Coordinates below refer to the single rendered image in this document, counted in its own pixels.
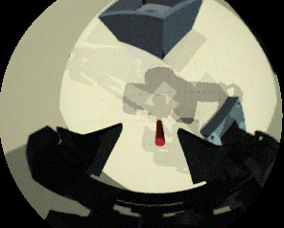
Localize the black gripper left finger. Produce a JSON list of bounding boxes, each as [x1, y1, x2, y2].
[[56, 124, 122, 177]]

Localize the red peg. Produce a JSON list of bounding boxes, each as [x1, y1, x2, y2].
[[155, 120, 166, 147]]

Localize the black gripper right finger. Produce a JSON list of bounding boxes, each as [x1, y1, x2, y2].
[[177, 128, 244, 184]]

